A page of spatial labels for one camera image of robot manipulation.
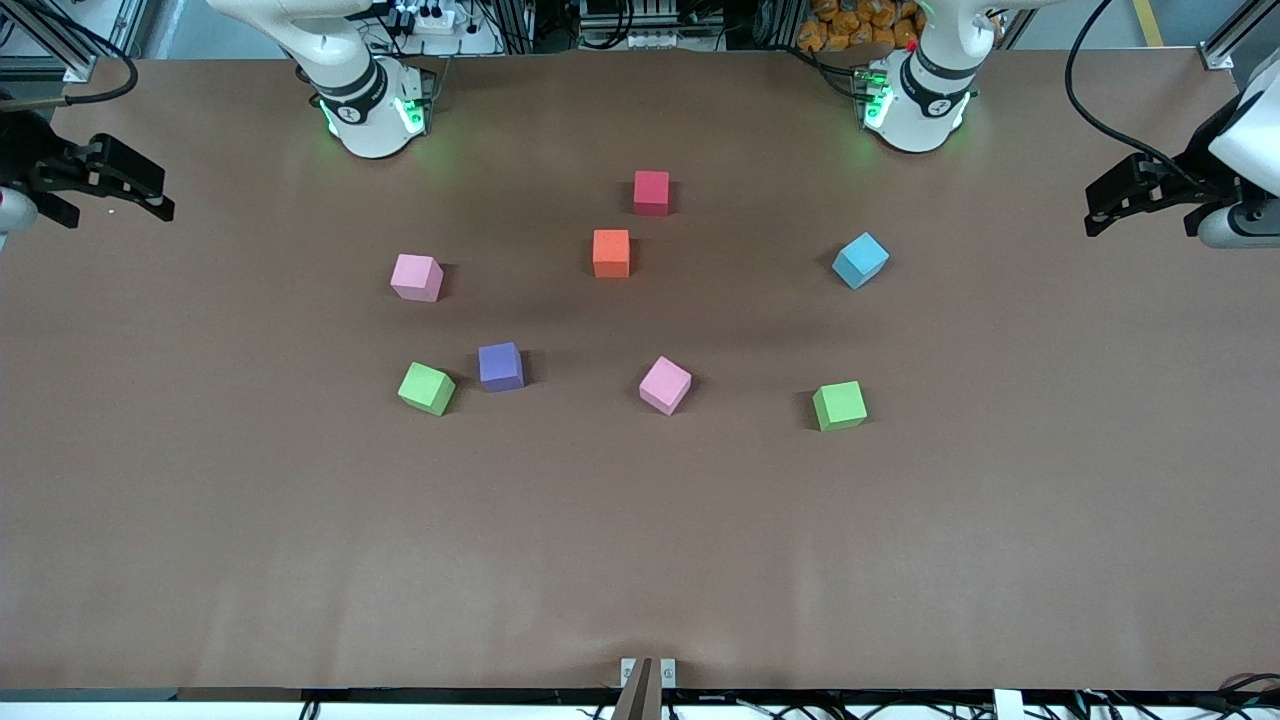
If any black cable bundle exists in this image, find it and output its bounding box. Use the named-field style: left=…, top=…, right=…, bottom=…
left=1070, top=675, right=1280, bottom=720

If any purple foam cube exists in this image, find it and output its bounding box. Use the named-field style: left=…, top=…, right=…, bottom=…
left=478, top=341, right=525, bottom=393

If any white power strip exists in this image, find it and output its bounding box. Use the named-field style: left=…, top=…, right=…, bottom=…
left=398, top=3, right=471, bottom=36

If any paper table cover sheet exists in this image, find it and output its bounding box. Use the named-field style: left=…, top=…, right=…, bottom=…
left=0, top=50, right=1280, bottom=693

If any pink foam cube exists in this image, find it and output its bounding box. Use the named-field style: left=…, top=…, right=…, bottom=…
left=390, top=253, right=445, bottom=303
left=639, top=356, right=693, bottom=416

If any white metal bracket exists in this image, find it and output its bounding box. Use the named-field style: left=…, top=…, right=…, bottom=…
left=620, top=657, right=678, bottom=691

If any orange foam cube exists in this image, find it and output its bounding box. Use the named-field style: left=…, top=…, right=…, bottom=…
left=592, top=229, right=632, bottom=279

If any aluminium frame profile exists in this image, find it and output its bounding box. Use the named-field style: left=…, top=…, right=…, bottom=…
left=0, top=0, right=101, bottom=83
left=1200, top=0, right=1280, bottom=71

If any green foam cube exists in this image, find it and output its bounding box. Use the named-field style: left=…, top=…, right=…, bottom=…
left=811, top=380, right=868, bottom=433
left=397, top=362, right=457, bottom=417

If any light blue foam cube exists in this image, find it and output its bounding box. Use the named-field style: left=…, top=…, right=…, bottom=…
left=832, top=232, right=890, bottom=291

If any brown wooden stick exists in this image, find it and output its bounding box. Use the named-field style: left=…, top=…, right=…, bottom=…
left=610, top=657, right=656, bottom=720

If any orange packets pile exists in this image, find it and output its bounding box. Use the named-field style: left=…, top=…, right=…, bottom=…
left=797, top=0, right=923, bottom=53

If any grey electronics rack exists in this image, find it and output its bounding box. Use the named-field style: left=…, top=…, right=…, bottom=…
left=578, top=0, right=696, bottom=51

